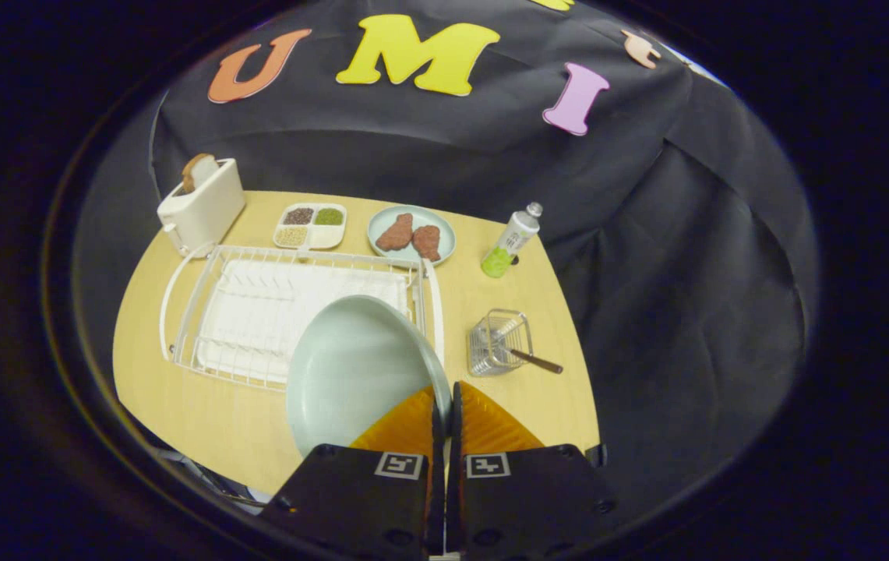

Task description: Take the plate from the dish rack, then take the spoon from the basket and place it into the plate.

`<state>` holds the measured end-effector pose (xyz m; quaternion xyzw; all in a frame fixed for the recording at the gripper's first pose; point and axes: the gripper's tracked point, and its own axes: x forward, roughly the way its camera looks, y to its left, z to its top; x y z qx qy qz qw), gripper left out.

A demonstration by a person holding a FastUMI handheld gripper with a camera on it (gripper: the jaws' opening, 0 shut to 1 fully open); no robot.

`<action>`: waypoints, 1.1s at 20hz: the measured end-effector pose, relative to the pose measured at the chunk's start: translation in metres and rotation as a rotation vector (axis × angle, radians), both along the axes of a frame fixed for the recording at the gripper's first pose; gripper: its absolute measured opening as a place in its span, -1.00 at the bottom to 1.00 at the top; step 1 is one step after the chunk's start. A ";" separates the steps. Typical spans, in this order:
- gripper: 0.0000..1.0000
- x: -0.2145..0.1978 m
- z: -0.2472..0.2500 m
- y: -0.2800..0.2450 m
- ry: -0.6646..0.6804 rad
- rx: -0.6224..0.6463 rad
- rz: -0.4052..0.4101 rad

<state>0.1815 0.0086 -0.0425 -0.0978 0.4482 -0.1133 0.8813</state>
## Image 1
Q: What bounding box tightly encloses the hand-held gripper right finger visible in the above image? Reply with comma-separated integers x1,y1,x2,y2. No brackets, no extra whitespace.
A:
444,380,618,560

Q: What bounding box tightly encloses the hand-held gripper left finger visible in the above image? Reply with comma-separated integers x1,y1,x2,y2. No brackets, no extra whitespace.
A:
257,386,446,559

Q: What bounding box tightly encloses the pale green plate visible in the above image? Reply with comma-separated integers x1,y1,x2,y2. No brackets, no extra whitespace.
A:
286,295,453,459

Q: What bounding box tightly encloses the metal spoon with dark handle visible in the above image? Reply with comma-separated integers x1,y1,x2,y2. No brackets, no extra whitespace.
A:
495,335,564,375

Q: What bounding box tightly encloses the clear wire-frame basket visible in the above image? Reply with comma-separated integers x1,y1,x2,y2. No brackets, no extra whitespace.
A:
468,309,534,378

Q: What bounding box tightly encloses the white wire dish rack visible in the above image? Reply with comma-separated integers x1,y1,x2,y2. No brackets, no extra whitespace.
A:
160,243,445,390

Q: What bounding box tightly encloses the small pale blue plate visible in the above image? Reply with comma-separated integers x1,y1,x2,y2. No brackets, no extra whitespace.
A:
367,205,457,268

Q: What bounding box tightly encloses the white divided grain dish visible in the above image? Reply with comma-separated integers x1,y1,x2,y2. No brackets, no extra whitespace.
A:
273,203,347,251

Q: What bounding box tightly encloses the black backdrop cloth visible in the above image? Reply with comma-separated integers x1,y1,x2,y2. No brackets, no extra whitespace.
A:
74,0,819,531

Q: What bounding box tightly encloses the green and white bottle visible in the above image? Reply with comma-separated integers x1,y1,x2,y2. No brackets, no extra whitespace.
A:
481,202,544,279

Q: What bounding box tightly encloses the brown meat piece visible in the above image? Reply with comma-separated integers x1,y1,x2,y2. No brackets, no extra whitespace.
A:
412,224,443,262
376,213,415,252

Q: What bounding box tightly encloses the white toaster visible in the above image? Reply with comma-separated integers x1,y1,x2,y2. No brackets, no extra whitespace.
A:
157,158,246,258

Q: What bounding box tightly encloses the brown bread slice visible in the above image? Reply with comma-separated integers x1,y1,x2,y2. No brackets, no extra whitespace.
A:
182,153,219,194

